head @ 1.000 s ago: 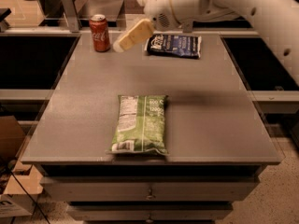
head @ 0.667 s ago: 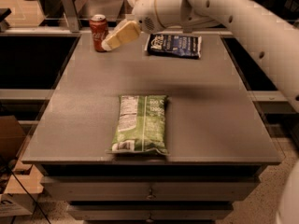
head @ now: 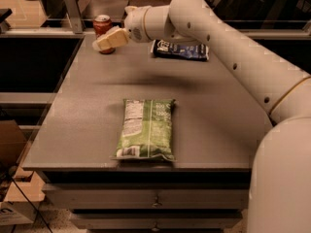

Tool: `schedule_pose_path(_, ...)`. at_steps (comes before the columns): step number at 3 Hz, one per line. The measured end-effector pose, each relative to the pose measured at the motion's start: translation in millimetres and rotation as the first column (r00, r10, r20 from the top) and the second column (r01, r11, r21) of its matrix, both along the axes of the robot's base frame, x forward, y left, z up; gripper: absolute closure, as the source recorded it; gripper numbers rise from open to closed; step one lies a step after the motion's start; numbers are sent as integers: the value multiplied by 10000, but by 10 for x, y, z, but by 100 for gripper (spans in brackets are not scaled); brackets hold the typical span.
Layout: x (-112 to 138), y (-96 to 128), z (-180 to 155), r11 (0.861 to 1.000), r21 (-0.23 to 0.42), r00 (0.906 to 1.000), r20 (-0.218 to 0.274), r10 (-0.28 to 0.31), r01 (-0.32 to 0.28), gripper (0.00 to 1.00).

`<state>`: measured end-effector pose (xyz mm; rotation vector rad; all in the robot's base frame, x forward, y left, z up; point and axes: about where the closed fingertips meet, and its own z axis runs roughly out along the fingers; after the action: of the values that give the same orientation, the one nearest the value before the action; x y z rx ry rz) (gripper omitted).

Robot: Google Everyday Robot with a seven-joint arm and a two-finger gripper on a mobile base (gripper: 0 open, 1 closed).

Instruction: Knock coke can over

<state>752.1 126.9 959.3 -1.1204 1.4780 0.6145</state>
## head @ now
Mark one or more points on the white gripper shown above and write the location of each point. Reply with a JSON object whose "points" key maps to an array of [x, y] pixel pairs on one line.
{"points": [[135, 23]]}

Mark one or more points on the red coke can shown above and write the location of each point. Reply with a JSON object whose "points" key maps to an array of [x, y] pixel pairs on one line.
{"points": [[101, 24]]}

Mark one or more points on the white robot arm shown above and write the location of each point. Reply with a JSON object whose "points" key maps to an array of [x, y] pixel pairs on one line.
{"points": [[280, 191]]}

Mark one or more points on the blue chip bag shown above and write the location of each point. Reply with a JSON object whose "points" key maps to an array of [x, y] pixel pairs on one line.
{"points": [[165, 49]]}

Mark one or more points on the green chip bag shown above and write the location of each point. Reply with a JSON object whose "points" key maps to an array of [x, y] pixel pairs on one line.
{"points": [[146, 130]]}

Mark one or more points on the upper grey drawer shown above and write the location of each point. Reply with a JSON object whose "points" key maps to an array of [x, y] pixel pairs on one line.
{"points": [[101, 197]]}

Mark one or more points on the grey drawer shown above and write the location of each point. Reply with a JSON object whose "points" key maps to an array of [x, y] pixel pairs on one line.
{"points": [[101, 197], [157, 220]]}

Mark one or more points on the cardboard box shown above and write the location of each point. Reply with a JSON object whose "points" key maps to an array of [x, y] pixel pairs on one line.
{"points": [[21, 191]]}

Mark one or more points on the lower grey drawer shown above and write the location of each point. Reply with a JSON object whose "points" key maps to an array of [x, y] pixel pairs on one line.
{"points": [[157, 220]]}

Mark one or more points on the left metal bracket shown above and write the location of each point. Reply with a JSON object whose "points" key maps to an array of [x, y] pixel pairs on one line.
{"points": [[74, 15]]}

